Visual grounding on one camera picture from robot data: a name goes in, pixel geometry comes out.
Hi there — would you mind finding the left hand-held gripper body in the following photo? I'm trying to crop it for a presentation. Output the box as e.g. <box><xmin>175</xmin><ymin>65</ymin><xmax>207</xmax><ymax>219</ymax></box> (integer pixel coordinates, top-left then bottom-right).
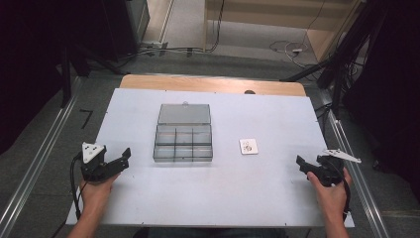
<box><xmin>80</xmin><ymin>142</ymin><xmax>112</xmax><ymax>183</ymax></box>

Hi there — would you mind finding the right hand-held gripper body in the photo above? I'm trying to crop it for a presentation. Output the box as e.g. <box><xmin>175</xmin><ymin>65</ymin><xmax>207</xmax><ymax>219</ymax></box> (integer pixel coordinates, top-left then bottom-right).
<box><xmin>316</xmin><ymin>148</ymin><xmax>363</xmax><ymax>188</ymax></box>

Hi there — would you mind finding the person's right hand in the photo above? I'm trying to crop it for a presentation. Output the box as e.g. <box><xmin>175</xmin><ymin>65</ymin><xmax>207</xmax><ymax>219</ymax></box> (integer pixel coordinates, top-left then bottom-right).
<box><xmin>306</xmin><ymin>167</ymin><xmax>353</xmax><ymax>217</ymax></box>

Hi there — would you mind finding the person's left hand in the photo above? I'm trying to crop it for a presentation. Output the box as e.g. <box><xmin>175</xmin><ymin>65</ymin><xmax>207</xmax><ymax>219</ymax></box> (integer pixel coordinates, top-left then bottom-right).
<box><xmin>78</xmin><ymin>173</ymin><xmax>122</xmax><ymax>217</ymax></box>

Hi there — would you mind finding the small white packet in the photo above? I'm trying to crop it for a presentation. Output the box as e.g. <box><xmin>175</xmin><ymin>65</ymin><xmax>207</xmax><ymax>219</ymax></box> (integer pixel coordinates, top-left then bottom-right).
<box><xmin>239</xmin><ymin>137</ymin><xmax>260</xmax><ymax>156</ymax></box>

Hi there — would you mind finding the clear plastic compartment box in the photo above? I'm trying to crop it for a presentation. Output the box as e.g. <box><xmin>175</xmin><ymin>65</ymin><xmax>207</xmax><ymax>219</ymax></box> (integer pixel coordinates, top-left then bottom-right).
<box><xmin>153</xmin><ymin>102</ymin><xmax>214</xmax><ymax>164</ymax></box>

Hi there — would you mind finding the white table board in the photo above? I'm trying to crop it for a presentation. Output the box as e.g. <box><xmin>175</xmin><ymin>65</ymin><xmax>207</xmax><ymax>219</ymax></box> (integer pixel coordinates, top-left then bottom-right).
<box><xmin>65</xmin><ymin>87</ymin><xmax>356</xmax><ymax>229</ymax></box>

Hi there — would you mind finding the black tripod stand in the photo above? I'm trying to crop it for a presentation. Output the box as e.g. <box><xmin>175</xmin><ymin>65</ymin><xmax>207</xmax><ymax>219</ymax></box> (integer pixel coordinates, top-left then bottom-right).
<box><xmin>279</xmin><ymin>0</ymin><xmax>387</xmax><ymax>118</ymax></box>

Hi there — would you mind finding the black curtain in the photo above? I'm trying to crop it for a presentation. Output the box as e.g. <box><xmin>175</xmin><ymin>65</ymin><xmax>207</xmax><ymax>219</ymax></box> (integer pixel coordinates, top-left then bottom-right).
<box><xmin>0</xmin><ymin>0</ymin><xmax>138</xmax><ymax>157</ymax></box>
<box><xmin>343</xmin><ymin>0</ymin><xmax>420</xmax><ymax>192</ymax></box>

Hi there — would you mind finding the wooden table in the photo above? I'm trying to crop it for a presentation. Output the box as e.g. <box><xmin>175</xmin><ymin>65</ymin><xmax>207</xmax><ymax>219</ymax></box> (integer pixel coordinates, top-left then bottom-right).
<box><xmin>118</xmin><ymin>73</ymin><xmax>307</xmax><ymax>98</ymax></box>

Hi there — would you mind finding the grey power strip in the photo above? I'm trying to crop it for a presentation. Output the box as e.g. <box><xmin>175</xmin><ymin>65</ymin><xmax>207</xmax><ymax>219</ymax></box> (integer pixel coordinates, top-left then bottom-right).
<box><xmin>141</xmin><ymin>40</ymin><xmax>169</xmax><ymax>52</ymax></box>

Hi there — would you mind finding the dark cabinet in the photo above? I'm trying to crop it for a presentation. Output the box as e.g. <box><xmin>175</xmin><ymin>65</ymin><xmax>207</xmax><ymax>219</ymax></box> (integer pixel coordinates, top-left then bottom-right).
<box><xmin>124</xmin><ymin>0</ymin><xmax>152</xmax><ymax>44</ymax></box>

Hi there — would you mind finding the light wooden shelf unit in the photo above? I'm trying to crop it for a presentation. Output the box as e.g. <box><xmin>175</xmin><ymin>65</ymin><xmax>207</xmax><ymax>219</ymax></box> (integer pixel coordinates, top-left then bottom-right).
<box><xmin>202</xmin><ymin>0</ymin><xmax>368</xmax><ymax>63</ymax></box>

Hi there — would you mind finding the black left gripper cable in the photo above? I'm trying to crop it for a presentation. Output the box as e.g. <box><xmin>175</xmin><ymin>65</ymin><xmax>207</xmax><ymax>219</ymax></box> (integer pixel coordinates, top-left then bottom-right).
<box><xmin>69</xmin><ymin>152</ymin><xmax>87</xmax><ymax>221</ymax></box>

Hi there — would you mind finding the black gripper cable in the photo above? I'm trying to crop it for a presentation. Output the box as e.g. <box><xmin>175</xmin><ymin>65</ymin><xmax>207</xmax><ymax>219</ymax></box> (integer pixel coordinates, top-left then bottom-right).
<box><xmin>69</xmin><ymin>152</ymin><xmax>87</xmax><ymax>221</ymax></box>
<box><xmin>341</xmin><ymin>178</ymin><xmax>353</xmax><ymax>223</ymax></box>

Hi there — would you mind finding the metal floor rail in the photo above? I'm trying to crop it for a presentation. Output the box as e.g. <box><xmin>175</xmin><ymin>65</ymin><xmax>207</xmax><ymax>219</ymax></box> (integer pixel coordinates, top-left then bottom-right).
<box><xmin>325</xmin><ymin>105</ymin><xmax>392</xmax><ymax>238</ymax></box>
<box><xmin>0</xmin><ymin>75</ymin><xmax>83</xmax><ymax>238</ymax></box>

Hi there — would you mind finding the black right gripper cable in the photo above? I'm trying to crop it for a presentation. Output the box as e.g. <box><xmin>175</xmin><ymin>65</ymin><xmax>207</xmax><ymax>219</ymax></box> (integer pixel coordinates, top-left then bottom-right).
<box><xmin>341</xmin><ymin>178</ymin><xmax>353</xmax><ymax>223</ymax></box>

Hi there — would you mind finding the white cable with adapter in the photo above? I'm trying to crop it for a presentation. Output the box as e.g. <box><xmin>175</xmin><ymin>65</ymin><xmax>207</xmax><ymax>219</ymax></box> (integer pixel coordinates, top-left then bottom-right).
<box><xmin>268</xmin><ymin>39</ymin><xmax>311</xmax><ymax>68</ymax></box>

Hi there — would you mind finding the black floor cable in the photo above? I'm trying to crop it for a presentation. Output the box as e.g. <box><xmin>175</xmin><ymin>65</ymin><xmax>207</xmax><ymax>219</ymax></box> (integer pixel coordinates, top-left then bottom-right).
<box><xmin>113</xmin><ymin>0</ymin><xmax>227</xmax><ymax>68</ymax></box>

